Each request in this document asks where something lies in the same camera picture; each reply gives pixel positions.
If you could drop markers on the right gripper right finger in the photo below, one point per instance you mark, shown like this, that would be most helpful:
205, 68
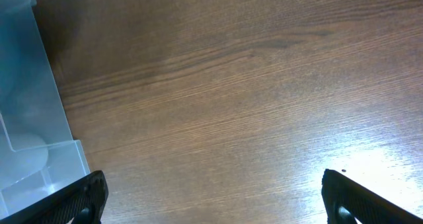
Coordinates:
347, 201

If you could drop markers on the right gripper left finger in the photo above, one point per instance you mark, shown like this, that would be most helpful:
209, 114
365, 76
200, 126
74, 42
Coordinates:
80, 202

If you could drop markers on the white cup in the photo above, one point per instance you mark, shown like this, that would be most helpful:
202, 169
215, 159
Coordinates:
21, 156

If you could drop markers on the clear plastic storage bin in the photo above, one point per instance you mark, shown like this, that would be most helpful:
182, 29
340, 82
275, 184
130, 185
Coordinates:
30, 104

